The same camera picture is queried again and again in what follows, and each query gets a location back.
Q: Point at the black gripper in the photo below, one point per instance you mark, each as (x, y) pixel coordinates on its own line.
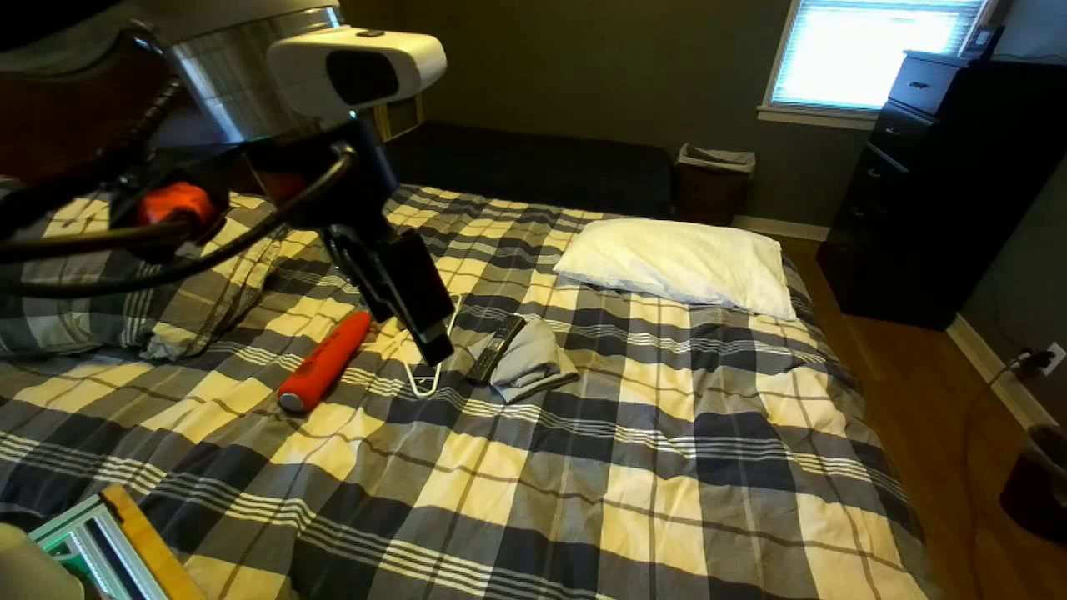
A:
(399, 278)

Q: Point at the orange plastic bat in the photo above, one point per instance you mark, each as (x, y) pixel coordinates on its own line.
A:
(320, 367)

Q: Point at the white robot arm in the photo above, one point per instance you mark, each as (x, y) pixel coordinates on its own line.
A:
(155, 153)

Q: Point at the plaid bed comforter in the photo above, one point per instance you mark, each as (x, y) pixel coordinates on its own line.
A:
(699, 452)

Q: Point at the folded grey cloth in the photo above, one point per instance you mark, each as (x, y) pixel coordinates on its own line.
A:
(530, 362)

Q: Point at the dark laundry basket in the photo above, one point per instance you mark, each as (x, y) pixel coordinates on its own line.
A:
(711, 184)

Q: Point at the white pillow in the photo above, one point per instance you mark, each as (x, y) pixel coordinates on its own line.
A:
(682, 262)

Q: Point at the bright window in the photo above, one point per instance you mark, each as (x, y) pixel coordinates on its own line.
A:
(839, 59)

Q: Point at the black dresser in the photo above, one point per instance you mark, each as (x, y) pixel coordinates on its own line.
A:
(952, 166)

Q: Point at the green metal frame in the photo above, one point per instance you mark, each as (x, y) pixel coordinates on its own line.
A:
(115, 553)

